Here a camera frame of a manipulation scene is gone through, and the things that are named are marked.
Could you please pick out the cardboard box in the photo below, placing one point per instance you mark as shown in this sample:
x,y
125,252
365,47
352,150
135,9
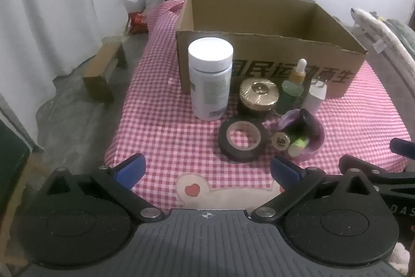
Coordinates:
x,y
259,20

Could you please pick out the black tape roll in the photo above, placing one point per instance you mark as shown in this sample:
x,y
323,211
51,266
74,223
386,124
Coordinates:
x,y
227,147

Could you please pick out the white plastic bag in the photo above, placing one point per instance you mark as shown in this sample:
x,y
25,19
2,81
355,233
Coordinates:
x,y
154,4

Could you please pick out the white pill bottle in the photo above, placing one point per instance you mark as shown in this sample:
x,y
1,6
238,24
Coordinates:
x,y
210,79

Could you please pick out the white curtain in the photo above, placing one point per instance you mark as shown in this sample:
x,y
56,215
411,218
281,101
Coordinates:
x,y
64,4

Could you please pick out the dark green panel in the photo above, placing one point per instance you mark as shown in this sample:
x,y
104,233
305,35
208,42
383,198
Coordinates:
x,y
11,166

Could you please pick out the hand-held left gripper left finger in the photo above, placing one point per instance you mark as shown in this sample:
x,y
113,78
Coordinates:
x,y
131,168

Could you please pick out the brown cardboard piece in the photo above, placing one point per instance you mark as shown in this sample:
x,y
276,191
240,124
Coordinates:
x,y
103,69

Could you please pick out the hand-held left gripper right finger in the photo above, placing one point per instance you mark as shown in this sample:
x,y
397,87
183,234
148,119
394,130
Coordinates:
x,y
285,170

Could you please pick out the pink checked bed sheet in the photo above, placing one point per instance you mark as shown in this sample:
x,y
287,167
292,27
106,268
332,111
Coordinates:
x,y
162,121

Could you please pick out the purple bowl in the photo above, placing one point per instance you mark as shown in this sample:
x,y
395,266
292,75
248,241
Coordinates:
x,y
319,137

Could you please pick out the grey green blanket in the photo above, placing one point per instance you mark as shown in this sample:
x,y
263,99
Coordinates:
x,y
400,28

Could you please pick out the red snack bag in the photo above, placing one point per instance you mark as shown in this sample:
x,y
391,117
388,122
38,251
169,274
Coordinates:
x,y
137,22

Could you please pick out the gold lid jar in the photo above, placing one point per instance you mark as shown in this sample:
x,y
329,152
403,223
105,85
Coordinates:
x,y
258,93

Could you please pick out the green dropper bottle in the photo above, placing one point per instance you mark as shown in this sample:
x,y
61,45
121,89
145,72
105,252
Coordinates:
x,y
291,95

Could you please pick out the small green tube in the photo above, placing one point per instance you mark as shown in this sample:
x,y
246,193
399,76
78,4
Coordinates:
x,y
298,145

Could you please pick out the white charger plug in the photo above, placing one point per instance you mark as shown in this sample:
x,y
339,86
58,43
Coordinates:
x,y
314,98

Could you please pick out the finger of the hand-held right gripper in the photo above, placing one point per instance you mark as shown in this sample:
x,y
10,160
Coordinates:
x,y
402,147
385,178

